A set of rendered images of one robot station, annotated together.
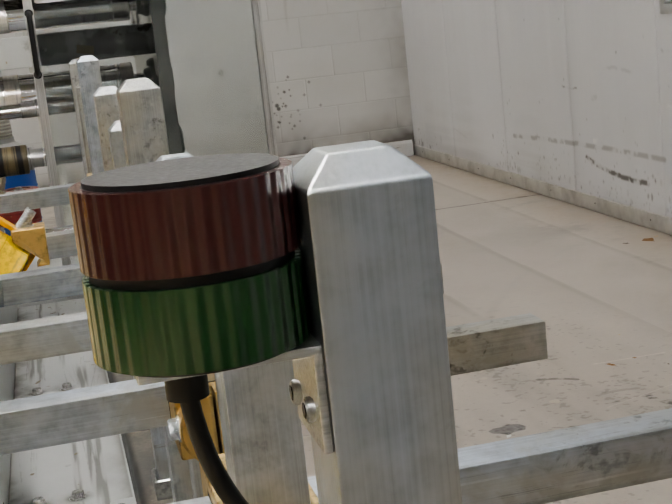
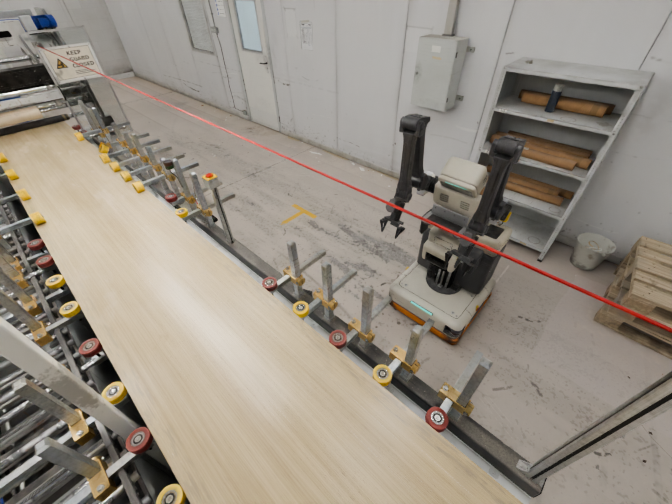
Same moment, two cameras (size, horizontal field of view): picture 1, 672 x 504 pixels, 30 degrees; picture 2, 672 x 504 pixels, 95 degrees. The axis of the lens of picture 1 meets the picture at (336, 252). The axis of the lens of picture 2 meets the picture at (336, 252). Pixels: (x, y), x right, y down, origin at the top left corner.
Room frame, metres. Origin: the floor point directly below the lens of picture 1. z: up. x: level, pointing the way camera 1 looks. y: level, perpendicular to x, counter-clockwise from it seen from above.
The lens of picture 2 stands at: (-2.00, 0.20, 2.13)
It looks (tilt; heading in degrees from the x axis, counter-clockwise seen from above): 42 degrees down; 326
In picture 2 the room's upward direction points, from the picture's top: 2 degrees counter-clockwise
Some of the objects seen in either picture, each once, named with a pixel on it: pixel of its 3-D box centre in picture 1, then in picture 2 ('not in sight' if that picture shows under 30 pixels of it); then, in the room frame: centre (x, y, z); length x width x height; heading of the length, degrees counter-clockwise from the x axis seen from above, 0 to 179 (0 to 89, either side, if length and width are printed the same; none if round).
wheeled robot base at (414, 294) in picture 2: not in sight; (440, 290); (-1.10, -1.42, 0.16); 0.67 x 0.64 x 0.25; 102
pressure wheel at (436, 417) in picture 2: not in sight; (434, 422); (-1.85, -0.33, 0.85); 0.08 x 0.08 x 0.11
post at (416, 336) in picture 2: not in sight; (410, 359); (-1.61, -0.43, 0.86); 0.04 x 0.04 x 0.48; 12
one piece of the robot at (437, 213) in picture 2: not in sight; (445, 226); (-1.16, -1.14, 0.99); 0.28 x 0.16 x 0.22; 12
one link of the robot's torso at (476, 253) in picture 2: not in sight; (452, 259); (-1.20, -1.27, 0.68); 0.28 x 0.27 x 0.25; 12
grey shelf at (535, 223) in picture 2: not in sight; (532, 165); (-0.86, -2.73, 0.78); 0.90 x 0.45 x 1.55; 12
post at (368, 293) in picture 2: not in sight; (366, 321); (-1.36, -0.38, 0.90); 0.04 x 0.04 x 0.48; 12
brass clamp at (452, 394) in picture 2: not in sight; (455, 399); (-1.83, -0.48, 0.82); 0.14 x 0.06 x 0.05; 12
